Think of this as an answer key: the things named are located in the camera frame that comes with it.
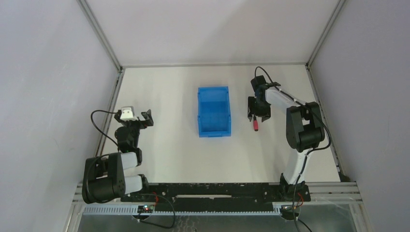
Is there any left controller circuit board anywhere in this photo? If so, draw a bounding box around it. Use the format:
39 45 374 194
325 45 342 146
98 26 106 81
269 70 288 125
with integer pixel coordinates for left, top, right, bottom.
137 205 155 214

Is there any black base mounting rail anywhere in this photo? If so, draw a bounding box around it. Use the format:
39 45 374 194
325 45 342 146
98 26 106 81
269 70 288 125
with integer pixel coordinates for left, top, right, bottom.
120 183 311 213

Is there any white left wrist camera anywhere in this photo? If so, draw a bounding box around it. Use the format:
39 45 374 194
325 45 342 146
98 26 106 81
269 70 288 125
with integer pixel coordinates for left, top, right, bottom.
120 106 137 121

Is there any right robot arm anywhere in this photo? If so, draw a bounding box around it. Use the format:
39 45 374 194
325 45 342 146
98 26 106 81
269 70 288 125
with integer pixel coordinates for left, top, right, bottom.
248 86 325 198

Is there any black board cable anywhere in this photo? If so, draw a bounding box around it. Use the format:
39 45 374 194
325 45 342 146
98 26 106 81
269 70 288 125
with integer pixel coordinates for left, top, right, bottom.
132 193 176 230

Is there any aluminium frame post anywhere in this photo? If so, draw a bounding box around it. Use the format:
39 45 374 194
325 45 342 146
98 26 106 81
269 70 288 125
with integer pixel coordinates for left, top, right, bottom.
306 0 348 69
76 0 122 72

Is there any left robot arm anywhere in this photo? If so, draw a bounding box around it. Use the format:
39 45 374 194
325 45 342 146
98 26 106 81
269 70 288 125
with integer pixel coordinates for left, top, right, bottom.
82 106 154 204

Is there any aluminium frame left post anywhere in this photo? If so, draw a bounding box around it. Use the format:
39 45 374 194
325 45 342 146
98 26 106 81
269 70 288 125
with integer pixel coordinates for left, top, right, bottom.
76 0 122 72

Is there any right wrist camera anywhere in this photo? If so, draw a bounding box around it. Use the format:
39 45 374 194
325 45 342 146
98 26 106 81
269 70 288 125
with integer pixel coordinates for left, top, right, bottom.
250 75 267 93

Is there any controller circuit board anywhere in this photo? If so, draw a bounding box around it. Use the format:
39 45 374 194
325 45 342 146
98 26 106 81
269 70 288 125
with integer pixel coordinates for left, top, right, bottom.
137 205 155 214
280 205 300 221

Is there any right controller circuit board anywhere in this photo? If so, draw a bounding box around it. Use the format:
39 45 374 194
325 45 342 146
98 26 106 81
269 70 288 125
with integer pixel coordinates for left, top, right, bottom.
280 205 300 221

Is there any white slotted cable duct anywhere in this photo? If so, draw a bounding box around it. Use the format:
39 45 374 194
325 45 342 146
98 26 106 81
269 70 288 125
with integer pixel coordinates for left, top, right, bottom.
82 204 284 216

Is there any red-handled black screwdriver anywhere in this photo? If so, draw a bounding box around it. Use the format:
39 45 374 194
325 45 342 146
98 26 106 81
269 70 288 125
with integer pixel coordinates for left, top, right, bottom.
253 115 259 131

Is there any aluminium frame right post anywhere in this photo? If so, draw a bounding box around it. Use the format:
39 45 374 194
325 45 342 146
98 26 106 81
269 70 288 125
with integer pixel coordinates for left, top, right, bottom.
306 0 348 69

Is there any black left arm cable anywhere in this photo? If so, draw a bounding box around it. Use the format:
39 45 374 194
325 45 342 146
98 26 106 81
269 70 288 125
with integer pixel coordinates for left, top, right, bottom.
90 110 120 148

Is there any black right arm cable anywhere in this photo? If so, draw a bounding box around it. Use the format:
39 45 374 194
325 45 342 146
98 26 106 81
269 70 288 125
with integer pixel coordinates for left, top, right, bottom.
254 66 332 232

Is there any blue plastic storage bin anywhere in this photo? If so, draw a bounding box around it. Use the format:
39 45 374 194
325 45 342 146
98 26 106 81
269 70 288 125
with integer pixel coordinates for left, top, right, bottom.
197 86 232 138

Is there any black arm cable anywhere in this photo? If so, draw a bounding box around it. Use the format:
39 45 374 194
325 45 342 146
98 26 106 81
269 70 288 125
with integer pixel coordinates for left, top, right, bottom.
254 66 332 232
90 110 120 148

